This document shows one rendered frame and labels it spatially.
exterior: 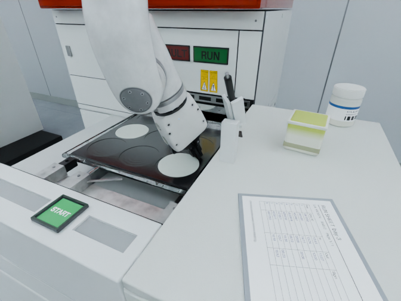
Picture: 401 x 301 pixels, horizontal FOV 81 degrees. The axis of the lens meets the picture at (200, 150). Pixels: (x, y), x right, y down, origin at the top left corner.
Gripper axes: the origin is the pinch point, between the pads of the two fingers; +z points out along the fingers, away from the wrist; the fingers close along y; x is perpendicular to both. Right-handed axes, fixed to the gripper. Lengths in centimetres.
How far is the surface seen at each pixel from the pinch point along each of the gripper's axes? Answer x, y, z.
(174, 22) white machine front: 29.4, 25.0, -17.5
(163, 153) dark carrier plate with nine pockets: 6.3, -5.8, -0.4
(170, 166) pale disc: 0.2, -7.5, -1.3
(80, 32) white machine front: 66, 6, -22
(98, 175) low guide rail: 17.5, -21.8, -0.6
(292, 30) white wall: 76, 149, 53
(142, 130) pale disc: 22.2, -3.9, 0.5
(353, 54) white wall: 34, 162, 75
